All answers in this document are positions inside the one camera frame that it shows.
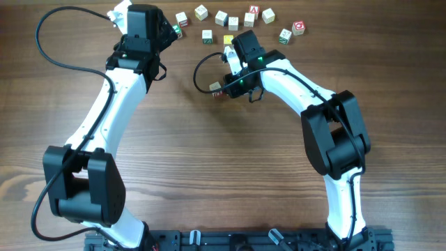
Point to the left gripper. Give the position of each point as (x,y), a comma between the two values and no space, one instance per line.
(167,26)

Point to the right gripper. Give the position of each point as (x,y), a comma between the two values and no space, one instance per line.
(234,93)

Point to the wooden block red letter side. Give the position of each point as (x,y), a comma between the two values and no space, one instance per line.
(214,87)

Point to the white block green side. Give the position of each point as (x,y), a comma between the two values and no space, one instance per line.
(207,37)

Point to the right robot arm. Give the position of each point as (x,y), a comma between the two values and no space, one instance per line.
(334,133)

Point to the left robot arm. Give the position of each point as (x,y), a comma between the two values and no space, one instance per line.
(83,183)

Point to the green letter wooden block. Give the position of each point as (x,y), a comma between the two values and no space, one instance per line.
(178,30)

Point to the white block red side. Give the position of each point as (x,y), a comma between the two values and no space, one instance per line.
(182,19)

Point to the white block yellow edge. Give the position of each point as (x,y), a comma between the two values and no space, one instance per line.
(201,12)

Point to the yellow top wooden block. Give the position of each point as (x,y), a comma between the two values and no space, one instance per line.
(227,39)

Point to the white block green trim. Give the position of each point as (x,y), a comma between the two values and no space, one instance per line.
(285,36)

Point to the white block blue side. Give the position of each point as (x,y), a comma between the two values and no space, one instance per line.
(221,18)

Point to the plain white letter block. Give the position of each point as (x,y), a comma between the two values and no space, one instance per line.
(233,23)

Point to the white wooden block centre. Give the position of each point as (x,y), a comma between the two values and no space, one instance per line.
(249,19)

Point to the white block yellow side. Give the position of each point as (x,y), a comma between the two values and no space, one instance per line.
(268,15)

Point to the red letter O block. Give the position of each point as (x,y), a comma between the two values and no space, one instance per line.
(298,28)

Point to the red letter A block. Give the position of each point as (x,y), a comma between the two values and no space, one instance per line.
(254,10)

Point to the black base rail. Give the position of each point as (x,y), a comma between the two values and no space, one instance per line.
(304,239)

